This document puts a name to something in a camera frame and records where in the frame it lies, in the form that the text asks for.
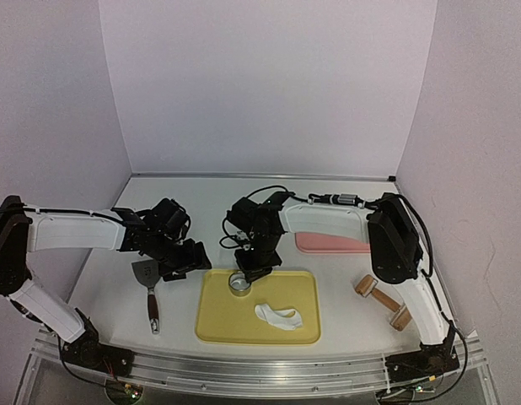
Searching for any round metal cutter ring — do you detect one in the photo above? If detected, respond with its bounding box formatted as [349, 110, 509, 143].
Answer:
[228, 272, 251, 297]

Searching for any metal scraper with wooden handle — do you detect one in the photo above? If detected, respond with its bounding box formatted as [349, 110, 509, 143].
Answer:
[132, 260, 160, 335]

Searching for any yellow plastic tray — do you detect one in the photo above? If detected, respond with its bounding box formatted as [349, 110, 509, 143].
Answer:
[195, 269, 321, 346]

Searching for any white dough lump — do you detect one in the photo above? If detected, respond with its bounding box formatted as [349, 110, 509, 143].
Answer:
[254, 304, 303, 331]

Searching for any wooden double-ended rolling pin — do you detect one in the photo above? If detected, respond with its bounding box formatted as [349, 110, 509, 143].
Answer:
[354, 275, 412, 332]

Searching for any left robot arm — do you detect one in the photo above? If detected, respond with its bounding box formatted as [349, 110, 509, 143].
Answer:
[0, 195, 212, 377]

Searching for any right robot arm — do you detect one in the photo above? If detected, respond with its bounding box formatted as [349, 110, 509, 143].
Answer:
[223, 188, 459, 382]

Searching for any pink plastic tray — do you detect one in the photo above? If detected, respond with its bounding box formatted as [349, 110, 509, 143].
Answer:
[294, 232, 370, 255]

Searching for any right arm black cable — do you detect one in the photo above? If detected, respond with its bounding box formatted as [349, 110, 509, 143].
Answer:
[218, 183, 434, 279]

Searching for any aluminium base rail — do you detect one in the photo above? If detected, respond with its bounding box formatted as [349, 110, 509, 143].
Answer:
[13, 326, 500, 404]

